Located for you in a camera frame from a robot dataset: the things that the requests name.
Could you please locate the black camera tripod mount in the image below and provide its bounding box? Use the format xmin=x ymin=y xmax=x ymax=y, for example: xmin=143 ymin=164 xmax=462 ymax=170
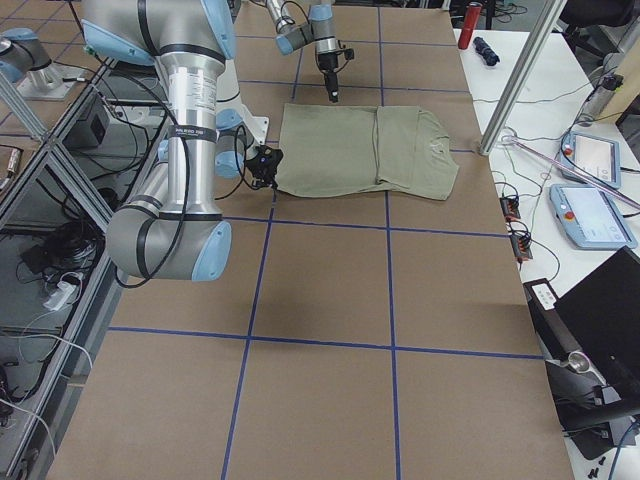
xmin=545 ymin=359 xmax=639 ymax=460

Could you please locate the aluminium frame post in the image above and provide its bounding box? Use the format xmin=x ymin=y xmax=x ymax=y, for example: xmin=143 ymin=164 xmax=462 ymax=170
xmin=478 ymin=0 xmax=567 ymax=156

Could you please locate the lower teach pendant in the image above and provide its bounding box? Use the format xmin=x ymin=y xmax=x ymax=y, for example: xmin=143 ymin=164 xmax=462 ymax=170
xmin=549 ymin=184 xmax=638 ymax=251

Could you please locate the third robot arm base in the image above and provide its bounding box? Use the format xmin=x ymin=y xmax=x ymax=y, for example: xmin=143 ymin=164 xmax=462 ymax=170
xmin=1 ymin=27 xmax=85 ymax=101

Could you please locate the dark blue folded cloth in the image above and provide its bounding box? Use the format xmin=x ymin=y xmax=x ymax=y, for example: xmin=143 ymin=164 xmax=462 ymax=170
xmin=473 ymin=36 xmax=500 ymax=67

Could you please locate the teach pendant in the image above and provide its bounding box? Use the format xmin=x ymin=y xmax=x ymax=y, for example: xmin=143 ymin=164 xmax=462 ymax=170
xmin=559 ymin=131 xmax=621 ymax=189
xmin=549 ymin=184 xmax=638 ymax=251

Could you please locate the red bottle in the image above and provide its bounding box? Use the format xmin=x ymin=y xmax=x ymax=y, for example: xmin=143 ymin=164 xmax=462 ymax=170
xmin=457 ymin=1 xmax=482 ymax=50

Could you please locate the black laptop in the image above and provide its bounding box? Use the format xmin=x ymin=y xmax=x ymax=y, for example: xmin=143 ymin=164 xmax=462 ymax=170
xmin=555 ymin=247 xmax=639 ymax=398

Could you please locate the white power adapter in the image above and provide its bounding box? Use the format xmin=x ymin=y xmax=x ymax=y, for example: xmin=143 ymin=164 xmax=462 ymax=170
xmin=43 ymin=280 xmax=79 ymax=311

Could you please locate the black box with label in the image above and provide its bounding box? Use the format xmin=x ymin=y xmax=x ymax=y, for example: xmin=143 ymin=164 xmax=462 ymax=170
xmin=523 ymin=278 xmax=581 ymax=360

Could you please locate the orange connector board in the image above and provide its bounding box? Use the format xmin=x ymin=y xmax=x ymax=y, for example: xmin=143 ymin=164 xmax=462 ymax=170
xmin=499 ymin=196 xmax=521 ymax=222

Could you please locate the upper teach pendant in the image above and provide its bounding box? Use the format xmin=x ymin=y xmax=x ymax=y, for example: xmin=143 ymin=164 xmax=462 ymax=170
xmin=559 ymin=131 xmax=621 ymax=189

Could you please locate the olive green t-shirt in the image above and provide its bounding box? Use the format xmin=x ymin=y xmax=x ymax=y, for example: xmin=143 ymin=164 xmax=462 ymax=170
xmin=276 ymin=104 xmax=458 ymax=201

